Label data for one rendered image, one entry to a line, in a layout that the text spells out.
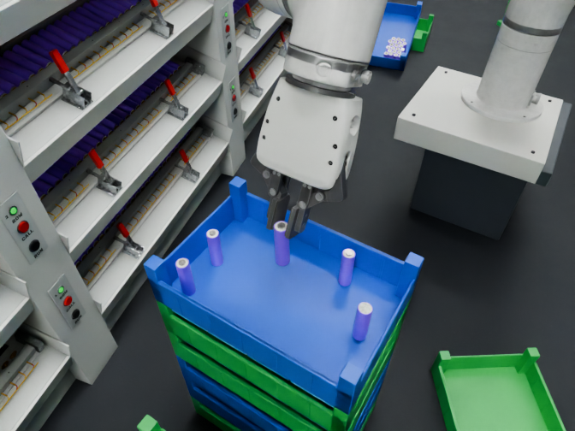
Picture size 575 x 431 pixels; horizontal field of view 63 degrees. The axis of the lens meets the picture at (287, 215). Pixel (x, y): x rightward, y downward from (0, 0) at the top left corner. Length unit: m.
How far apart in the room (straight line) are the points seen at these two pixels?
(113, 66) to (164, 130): 0.22
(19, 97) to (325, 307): 0.55
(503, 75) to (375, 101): 0.71
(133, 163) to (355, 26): 0.66
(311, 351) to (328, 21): 0.39
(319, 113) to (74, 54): 0.54
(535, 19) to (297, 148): 0.75
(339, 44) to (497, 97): 0.79
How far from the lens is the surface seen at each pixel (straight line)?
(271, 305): 0.65
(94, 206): 0.95
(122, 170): 1.00
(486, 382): 1.12
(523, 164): 1.10
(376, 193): 1.41
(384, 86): 1.90
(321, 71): 0.46
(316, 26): 0.46
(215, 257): 0.68
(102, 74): 0.92
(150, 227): 1.14
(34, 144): 0.80
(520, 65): 1.18
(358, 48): 0.47
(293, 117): 0.49
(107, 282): 1.07
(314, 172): 0.49
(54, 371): 1.00
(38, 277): 0.85
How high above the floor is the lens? 0.95
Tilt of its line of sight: 46 degrees down
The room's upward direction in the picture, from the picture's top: straight up
